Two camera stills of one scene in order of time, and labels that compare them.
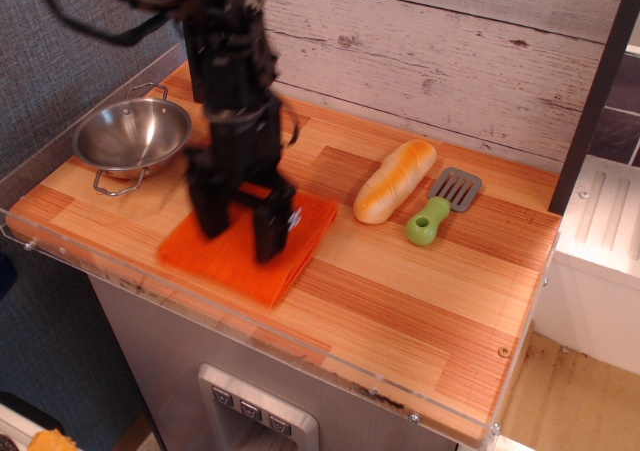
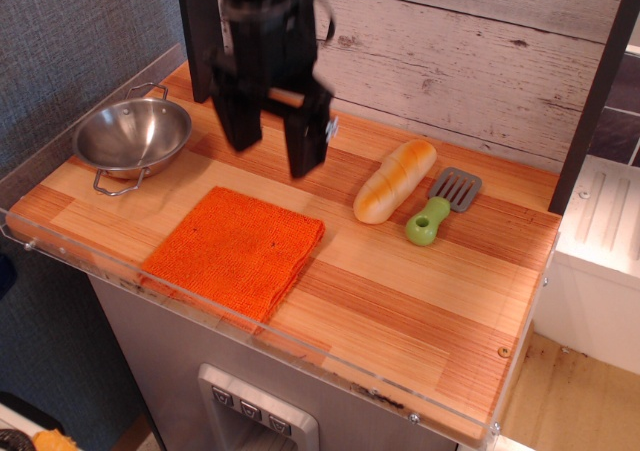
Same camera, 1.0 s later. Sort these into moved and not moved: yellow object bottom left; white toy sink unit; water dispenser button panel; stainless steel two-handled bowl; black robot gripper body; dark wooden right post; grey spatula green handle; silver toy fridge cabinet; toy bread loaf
Moved: black robot gripper body
Not moved: toy bread loaf; dark wooden right post; grey spatula green handle; silver toy fridge cabinet; water dispenser button panel; yellow object bottom left; white toy sink unit; stainless steel two-handled bowl
